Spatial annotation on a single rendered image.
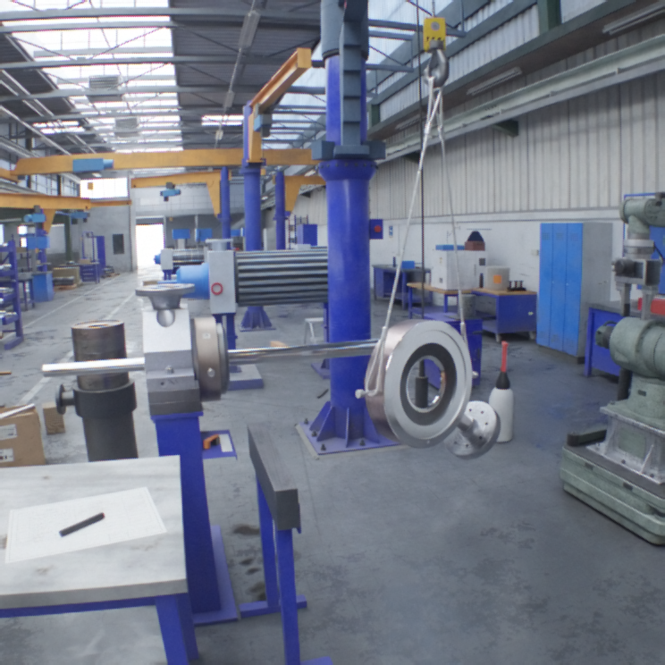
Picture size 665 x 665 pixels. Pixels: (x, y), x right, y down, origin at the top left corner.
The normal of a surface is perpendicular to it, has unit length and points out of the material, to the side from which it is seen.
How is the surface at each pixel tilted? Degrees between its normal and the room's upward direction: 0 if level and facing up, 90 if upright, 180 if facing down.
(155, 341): 45
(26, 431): 90
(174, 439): 90
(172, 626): 90
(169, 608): 90
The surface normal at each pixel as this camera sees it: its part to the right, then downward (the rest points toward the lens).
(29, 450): 0.61, 0.13
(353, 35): 0.08, 0.18
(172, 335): 0.19, -0.58
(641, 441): -0.95, 0.07
